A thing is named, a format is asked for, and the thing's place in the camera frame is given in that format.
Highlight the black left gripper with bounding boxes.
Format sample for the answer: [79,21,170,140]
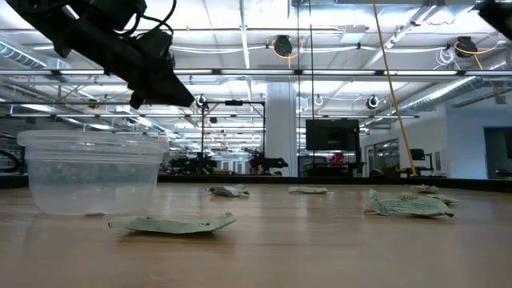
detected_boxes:
[104,27,196,110]

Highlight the clear plastic round container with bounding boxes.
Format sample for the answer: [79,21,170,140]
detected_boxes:
[16,130,170,217]

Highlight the long green packet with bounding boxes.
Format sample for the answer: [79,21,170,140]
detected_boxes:
[107,211,238,235]

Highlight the small green packet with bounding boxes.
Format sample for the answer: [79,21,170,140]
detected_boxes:
[424,193,461,206]
[409,183,441,195]
[287,186,330,196]

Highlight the large printed green packet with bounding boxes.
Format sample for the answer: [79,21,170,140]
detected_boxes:
[363,189,456,219]

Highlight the white building column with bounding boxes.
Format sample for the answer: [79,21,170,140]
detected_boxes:
[265,82,299,178]

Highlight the black monitor screen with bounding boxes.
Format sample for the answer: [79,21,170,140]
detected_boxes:
[305,118,361,152]

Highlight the black metal station frame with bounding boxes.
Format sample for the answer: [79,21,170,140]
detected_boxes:
[200,99,267,174]

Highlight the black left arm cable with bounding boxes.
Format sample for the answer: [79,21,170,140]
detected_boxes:
[131,0,178,38]

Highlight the black ceiling cable reel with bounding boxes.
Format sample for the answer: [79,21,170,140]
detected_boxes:
[271,34,304,59]
[453,35,501,70]

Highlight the black hanging cable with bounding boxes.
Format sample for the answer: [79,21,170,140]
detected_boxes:
[296,0,302,178]
[307,0,316,177]

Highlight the black table edge rail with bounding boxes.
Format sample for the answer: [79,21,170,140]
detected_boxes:
[0,174,512,194]

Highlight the yellow hanging cable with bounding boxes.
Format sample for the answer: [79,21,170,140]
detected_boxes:
[371,0,418,178]

